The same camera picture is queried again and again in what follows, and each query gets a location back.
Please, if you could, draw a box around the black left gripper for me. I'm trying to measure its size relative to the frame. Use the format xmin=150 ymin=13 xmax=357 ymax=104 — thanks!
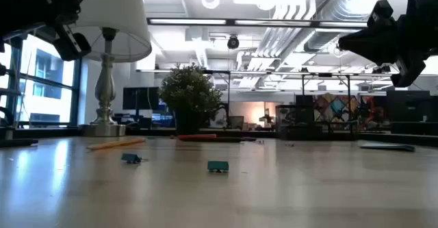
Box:
xmin=13 ymin=0 xmax=93 ymax=62

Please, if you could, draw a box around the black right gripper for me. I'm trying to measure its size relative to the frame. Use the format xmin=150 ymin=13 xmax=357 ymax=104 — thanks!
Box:
xmin=337 ymin=14 xmax=438 ymax=88

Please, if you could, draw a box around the green sticky note pad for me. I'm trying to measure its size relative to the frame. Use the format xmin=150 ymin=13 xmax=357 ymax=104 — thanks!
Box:
xmin=358 ymin=142 xmax=416 ymax=153

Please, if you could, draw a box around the orange pencil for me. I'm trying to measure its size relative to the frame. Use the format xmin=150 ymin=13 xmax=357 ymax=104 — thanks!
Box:
xmin=86 ymin=137 xmax=147 ymax=151

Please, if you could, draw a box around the small teal binder clip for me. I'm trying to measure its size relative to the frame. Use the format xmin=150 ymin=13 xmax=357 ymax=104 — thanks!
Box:
xmin=120 ymin=153 xmax=149 ymax=165
xmin=207 ymin=160 xmax=230 ymax=174

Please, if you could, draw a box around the black office cabinet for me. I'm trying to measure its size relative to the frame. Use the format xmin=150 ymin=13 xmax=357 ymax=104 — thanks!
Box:
xmin=386 ymin=90 xmax=438 ymax=136

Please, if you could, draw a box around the large office window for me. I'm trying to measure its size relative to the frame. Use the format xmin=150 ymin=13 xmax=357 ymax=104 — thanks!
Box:
xmin=0 ymin=32 xmax=83 ymax=128

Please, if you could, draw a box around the black mesh desk organizer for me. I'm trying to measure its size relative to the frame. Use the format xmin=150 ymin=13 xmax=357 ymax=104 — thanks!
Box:
xmin=275 ymin=103 xmax=359 ymax=141

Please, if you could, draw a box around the white shade table lamp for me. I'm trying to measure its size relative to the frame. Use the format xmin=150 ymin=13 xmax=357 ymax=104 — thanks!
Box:
xmin=68 ymin=0 xmax=153 ymax=137

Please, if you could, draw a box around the black computer monitor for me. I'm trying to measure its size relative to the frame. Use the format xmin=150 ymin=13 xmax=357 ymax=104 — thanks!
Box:
xmin=122 ymin=86 xmax=160 ymax=111

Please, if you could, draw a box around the long ceiling light bar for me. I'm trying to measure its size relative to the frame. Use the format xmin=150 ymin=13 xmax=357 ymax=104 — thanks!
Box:
xmin=146 ymin=17 xmax=369 ymax=29

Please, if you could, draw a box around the green potted plant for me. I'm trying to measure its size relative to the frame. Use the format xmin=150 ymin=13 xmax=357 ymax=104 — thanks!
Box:
xmin=158 ymin=62 xmax=224 ymax=136

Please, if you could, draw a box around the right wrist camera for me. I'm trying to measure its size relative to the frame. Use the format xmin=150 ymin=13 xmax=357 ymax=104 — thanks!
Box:
xmin=367 ymin=0 xmax=395 ymax=27

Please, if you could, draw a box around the silver ventilation duct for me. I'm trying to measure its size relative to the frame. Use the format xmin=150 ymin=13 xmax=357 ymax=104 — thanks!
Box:
xmin=302 ymin=0 xmax=381 ymax=53

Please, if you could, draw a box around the colourful wall mural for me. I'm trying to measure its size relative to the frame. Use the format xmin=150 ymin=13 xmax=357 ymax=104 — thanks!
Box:
xmin=313 ymin=92 xmax=361 ymax=123

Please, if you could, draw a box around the black metal rig frame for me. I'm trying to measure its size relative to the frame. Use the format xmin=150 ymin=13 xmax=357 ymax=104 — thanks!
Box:
xmin=201 ymin=69 xmax=353 ymax=133

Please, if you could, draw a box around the black ceiling dome camera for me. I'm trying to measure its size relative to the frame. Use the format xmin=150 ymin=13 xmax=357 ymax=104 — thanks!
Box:
xmin=227 ymin=35 xmax=241 ymax=50

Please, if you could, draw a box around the black aluminium table frame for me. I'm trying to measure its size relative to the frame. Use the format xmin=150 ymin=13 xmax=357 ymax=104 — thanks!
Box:
xmin=0 ymin=126 xmax=438 ymax=149

